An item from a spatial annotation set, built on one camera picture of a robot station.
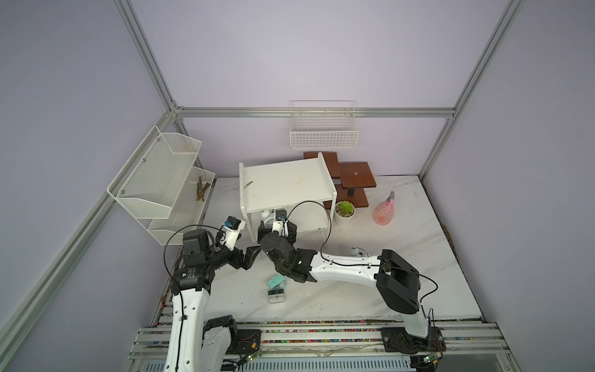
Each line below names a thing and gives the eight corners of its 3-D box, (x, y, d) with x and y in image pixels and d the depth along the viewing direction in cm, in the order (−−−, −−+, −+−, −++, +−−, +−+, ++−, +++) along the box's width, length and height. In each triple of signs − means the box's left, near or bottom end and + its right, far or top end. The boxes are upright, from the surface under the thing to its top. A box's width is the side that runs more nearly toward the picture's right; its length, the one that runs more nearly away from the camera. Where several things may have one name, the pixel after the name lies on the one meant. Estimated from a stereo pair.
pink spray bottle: (379, 227, 104) (389, 205, 91) (371, 216, 108) (380, 194, 95) (390, 223, 105) (402, 201, 93) (382, 212, 109) (392, 190, 97)
